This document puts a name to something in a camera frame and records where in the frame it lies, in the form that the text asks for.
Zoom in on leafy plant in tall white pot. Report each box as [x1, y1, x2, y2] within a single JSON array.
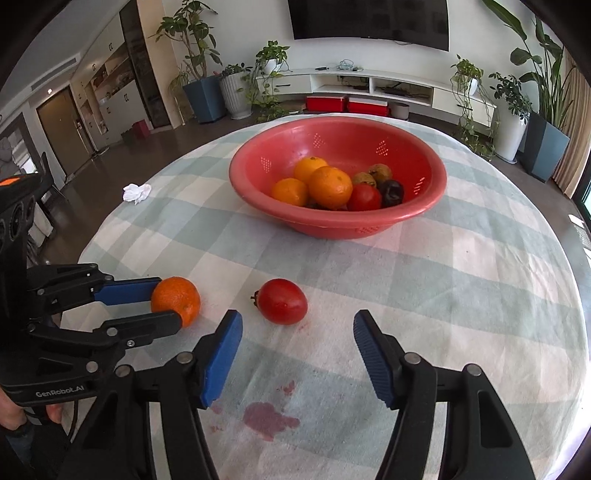
[[488, 71, 532, 164]]

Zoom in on red tomato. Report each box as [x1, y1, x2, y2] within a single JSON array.
[[347, 184, 383, 212], [250, 278, 308, 326]]

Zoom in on bushy plant in blue pot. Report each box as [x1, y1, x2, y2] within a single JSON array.
[[154, 0, 227, 124]]

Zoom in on plant in ribbed white pot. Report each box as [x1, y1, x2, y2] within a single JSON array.
[[219, 63, 254, 120]]

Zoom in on small orange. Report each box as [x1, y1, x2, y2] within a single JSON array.
[[294, 156, 329, 183]]

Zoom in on black wall television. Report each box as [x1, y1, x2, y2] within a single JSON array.
[[287, 0, 450, 51]]

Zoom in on white television cabinet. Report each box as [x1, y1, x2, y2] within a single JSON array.
[[255, 68, 497, 126]]

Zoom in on checkered green white tablecloth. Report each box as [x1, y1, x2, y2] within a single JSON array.
[[60, 112, 587, 480]]

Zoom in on trailing pothos in white pot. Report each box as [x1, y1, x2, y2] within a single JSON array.
[[450, 54, 499, 158], [245, 41, 291, 121]]

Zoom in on beige curtain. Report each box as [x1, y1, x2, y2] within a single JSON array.
[[551, 46, 591, 199]]

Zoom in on crumpled white tissue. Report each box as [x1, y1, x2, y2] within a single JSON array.
[[122, 183, 153, 205]]

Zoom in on brown wooden door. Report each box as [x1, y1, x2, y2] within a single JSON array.
[[36, 86, 93, 178]]

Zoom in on tall plant in grey-blue pot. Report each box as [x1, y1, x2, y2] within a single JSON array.
[[482, 0, 573, 182]]

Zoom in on dark purple passion fruit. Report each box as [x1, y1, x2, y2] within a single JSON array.
[[376, 179, 406, 207]]

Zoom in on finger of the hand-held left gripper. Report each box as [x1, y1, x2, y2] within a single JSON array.
[[28, 310, 183, 370], [28, 263, 162, 320]]

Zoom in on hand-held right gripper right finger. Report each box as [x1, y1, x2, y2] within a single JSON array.
[[353, 309, 536, 480]]

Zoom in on red storage box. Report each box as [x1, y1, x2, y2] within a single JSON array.
[[347, 97, 391, 116], [305, 95, 348, 113]]

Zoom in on red plastic colander basin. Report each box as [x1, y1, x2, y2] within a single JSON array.
[[229, 116, 448, 239]]

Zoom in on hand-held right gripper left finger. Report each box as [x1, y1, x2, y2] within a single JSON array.
[[58, 309, 244, 480]]

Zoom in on person's left hand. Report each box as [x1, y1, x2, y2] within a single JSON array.
[[0, 385, 64, 432]]

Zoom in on dark stone column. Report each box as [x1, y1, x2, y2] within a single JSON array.
[[119, 0, 171, 129]]

